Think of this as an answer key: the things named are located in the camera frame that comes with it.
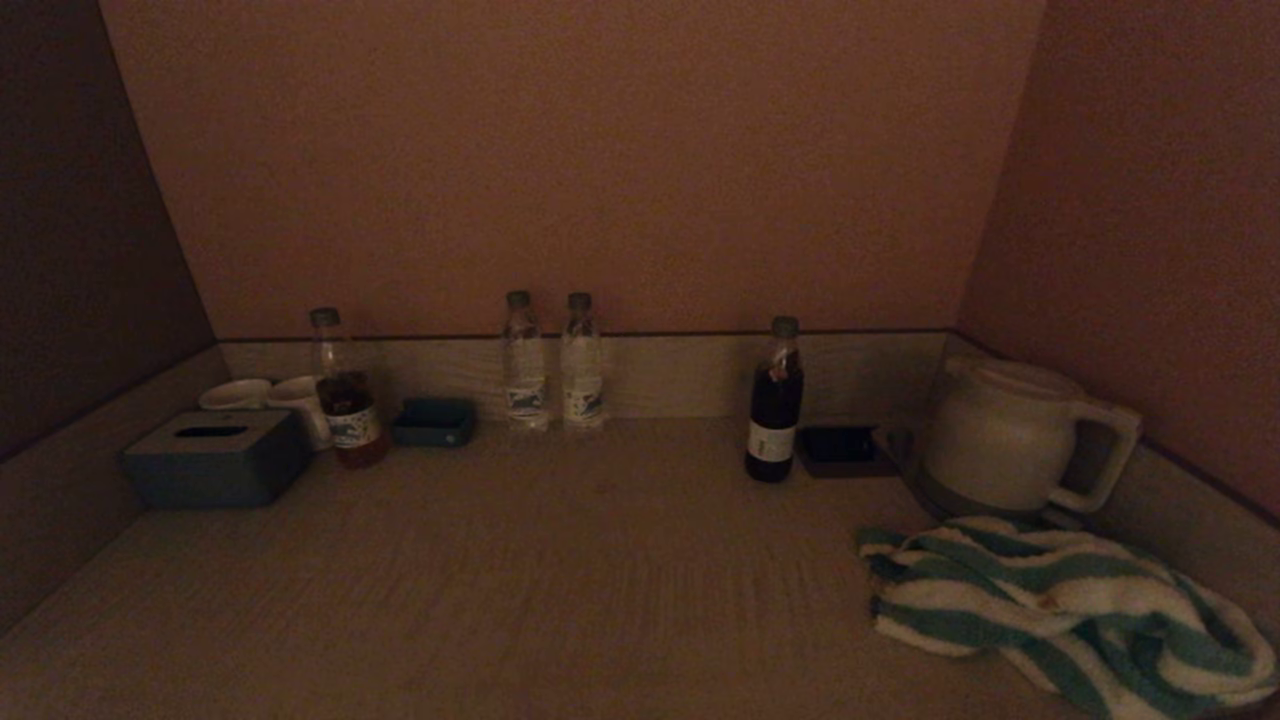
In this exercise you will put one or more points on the teal white striped towel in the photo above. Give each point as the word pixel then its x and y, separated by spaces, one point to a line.
pixel 1050 600

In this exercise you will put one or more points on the clear water bottle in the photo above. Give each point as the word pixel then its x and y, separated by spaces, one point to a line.
pixel 582 370
pixel 524 370

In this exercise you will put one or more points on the full dark tea bottle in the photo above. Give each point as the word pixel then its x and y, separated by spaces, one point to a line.
pixel 774 410

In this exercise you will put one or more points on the small teal tray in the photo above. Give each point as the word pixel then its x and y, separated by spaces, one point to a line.
pixel 433 422

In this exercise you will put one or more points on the small black tray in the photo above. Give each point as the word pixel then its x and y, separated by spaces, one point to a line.
pixel 840 450

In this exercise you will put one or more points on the half-full tea bottle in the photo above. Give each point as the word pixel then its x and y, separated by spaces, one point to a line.
pixel 348 420

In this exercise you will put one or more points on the grey kettle base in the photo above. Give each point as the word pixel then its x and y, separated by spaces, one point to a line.
pixel 940 500

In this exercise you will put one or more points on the white cup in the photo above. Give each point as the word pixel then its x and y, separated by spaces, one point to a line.
pixel 300 400
pixel 235 394

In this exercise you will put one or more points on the white electric kettle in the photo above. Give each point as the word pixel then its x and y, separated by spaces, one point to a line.
pixel 1000 430

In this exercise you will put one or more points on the grey tissue box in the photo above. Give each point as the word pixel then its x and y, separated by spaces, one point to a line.
pixel 215 460

